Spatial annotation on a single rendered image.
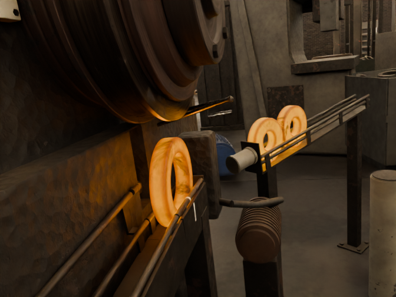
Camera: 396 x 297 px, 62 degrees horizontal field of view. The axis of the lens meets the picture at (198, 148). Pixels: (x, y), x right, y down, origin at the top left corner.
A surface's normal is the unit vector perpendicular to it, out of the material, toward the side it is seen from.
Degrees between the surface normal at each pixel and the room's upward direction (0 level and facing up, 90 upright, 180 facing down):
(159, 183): 72
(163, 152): 33
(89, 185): 90
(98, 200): 90
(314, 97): 90
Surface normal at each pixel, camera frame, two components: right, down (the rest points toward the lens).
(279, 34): -0.47, 0.27
